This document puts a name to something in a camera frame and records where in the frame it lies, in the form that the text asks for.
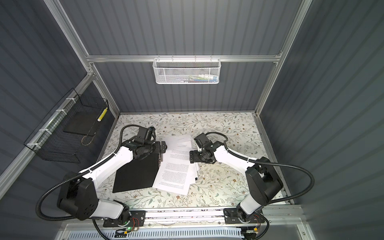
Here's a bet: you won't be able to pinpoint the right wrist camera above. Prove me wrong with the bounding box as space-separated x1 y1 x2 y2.
194 133 211 151

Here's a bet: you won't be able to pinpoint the white ventilated cable duct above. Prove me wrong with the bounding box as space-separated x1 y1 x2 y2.
67 227 244 240

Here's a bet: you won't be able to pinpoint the printed paper sheet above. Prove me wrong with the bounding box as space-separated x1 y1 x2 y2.
162 135 192 150
153 148 197 196

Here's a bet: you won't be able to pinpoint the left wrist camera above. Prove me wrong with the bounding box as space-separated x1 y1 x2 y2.
138 127 156 141

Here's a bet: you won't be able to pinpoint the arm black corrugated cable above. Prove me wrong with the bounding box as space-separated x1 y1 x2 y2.
35 124 145 222
205 131 315 205

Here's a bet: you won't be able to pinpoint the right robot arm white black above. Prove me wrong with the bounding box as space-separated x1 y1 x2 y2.
190 133 283 223

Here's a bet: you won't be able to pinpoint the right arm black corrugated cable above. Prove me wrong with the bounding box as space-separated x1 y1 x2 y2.
205 131 315 205

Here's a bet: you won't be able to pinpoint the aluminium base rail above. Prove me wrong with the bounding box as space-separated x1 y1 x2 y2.
135 205 307 229

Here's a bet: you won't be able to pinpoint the black wire basket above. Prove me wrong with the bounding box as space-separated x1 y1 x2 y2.
24 92 109 164

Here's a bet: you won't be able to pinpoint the white wire mesh basket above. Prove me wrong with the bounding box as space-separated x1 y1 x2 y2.
153 60 222 85

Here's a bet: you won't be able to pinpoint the yellow marker in basket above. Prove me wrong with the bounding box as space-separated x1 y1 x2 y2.
97 107 108 122

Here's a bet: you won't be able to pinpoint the black pad in basket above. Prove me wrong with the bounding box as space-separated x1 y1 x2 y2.
63 112 101 137

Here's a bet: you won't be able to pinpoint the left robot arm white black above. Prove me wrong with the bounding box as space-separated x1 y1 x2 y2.
57 126 167 226

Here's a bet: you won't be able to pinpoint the aluminium frame of enclosure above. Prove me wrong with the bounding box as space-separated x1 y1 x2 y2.
0 0 314 240

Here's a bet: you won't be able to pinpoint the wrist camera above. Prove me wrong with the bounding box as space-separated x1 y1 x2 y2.
194 133 211 151
138 127 156 141

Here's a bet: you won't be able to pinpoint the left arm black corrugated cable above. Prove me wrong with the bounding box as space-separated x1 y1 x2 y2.
35 124 145 222

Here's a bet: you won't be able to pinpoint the blue folder with black inside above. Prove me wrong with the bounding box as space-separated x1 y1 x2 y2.
113 142 169 193

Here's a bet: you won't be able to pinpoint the pens in white basket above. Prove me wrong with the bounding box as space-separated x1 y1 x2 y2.
176 74 219 83

